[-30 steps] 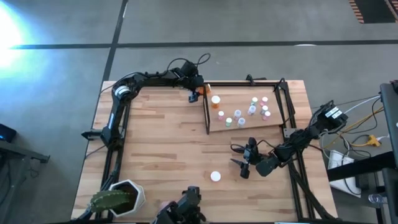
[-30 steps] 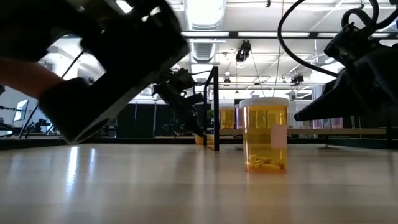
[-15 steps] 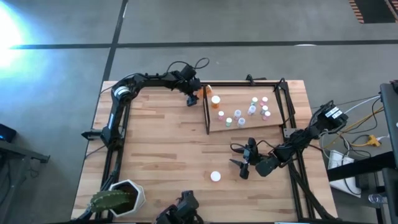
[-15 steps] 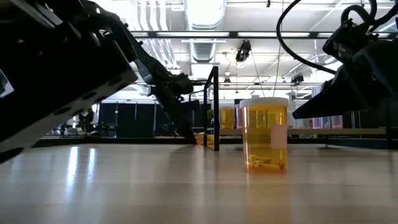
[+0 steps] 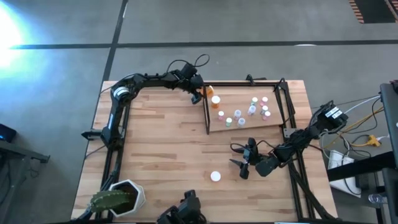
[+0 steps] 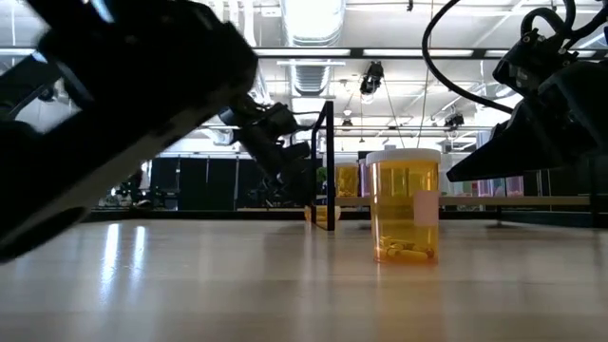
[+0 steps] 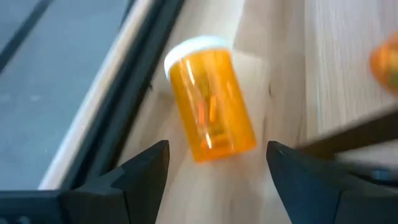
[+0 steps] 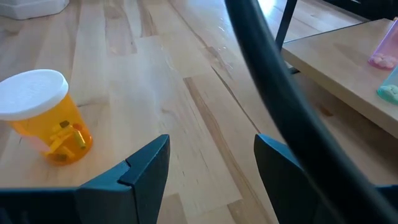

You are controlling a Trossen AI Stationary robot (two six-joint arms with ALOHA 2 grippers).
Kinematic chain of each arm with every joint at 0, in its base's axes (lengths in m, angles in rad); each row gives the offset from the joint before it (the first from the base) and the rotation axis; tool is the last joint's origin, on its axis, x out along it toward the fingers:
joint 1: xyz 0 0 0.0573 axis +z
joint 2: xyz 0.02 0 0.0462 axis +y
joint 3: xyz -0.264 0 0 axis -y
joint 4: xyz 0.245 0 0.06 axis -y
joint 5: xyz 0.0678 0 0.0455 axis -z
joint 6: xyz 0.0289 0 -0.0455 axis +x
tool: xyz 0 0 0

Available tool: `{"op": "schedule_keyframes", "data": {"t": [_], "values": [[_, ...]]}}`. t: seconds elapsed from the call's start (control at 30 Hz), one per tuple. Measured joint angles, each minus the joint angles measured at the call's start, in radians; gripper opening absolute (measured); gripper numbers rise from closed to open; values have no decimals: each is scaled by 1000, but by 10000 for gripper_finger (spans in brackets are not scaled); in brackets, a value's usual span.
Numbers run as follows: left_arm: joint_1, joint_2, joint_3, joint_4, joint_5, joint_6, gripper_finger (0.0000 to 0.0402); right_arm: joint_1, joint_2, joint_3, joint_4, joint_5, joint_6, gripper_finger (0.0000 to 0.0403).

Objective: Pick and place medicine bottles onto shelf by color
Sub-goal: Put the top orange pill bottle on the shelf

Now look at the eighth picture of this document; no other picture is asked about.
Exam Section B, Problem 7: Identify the black metal table frame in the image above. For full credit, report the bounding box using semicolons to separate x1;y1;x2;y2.
323;0;398;21

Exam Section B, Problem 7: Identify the teal pill bottle white lid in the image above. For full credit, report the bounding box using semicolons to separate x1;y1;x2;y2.
376;67;398;106

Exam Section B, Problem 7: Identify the orange pill bottle white lid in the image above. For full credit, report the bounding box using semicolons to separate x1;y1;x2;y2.
0;68;93;166

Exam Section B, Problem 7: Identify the white hexagonal planter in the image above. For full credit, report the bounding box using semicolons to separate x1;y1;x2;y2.
0;0;70;21

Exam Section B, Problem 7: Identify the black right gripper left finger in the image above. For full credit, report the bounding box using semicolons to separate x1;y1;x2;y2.
74;134;171;224

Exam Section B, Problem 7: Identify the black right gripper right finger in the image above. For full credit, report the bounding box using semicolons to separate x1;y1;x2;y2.
254;133;398;224

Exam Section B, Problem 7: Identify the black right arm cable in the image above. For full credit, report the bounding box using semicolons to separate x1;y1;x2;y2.
223;0;398;224

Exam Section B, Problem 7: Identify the pink pill bottle white lid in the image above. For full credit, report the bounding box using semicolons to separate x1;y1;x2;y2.
368;18;398;71

